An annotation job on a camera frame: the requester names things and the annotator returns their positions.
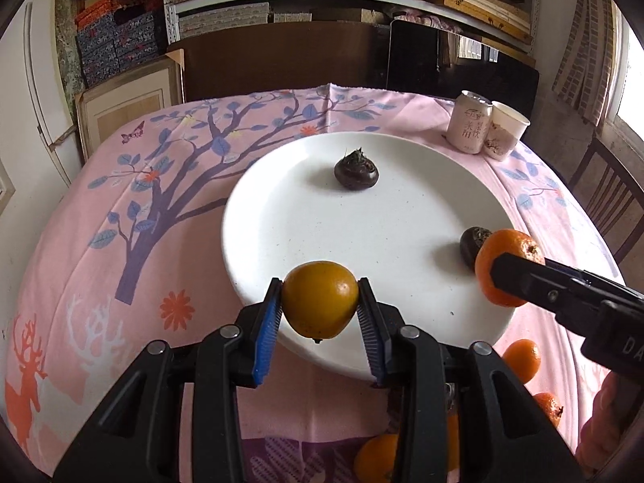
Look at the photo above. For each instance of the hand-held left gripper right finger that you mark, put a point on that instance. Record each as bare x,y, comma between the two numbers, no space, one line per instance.
371,342

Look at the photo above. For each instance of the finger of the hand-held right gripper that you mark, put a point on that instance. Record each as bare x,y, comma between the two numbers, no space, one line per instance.
523,281
603,281

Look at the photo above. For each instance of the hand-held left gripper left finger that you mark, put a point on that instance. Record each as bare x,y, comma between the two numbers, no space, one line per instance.
265,342

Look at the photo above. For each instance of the large orange mandarin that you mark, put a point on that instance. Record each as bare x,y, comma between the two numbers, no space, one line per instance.
508,244

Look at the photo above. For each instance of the small dark water chestnut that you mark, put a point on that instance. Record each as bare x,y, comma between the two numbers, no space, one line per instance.
357,171
470,249

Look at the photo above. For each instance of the greenish yellow round fruit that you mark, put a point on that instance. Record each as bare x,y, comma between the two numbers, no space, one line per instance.
319,299

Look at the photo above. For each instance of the small spotted orange mandarin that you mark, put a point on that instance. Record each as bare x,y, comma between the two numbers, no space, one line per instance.
549,407

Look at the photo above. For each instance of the white round plate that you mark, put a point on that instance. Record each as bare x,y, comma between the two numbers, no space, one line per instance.
377,236

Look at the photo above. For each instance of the yellow orange round fruit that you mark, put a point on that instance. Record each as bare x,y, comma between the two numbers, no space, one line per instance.
377,458

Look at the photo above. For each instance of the person's right hand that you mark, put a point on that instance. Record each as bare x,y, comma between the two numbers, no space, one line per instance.
603,422

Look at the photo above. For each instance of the dark wooden chair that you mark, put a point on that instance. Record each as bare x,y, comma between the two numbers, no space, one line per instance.
611,196

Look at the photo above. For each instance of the pink printed tablecloth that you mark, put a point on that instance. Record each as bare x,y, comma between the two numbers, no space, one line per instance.
151,261

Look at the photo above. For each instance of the white paper cup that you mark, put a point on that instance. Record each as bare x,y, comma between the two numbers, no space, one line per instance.
505,133

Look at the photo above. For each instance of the pale drink can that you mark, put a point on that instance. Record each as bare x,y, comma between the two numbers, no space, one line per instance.
468,123

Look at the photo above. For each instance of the bright window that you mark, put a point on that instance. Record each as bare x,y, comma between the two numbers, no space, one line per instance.
635,70

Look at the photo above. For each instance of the black glossy panel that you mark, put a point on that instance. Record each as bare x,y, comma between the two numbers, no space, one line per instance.
453,70

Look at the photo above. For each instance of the checked beige curtain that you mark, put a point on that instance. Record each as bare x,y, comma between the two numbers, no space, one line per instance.
586,45

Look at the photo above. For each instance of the stack of yellow flat boxes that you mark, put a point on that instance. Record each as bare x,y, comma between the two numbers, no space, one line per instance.
488,10

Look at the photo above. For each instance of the brown wooden board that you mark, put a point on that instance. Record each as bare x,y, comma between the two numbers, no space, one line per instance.
276,60

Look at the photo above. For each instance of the white door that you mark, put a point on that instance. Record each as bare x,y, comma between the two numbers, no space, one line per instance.
45,100

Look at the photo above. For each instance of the stack of blue floral boxes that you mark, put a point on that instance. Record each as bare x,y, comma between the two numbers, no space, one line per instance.
120,45

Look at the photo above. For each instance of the white metal shelf rack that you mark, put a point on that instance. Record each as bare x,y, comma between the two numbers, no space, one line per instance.
226,5

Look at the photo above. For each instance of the stack of orange patterned boxes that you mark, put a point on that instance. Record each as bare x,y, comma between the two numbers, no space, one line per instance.
95,12

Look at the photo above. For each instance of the light wooden picture frame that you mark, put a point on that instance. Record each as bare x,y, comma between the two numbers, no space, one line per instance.
126,110

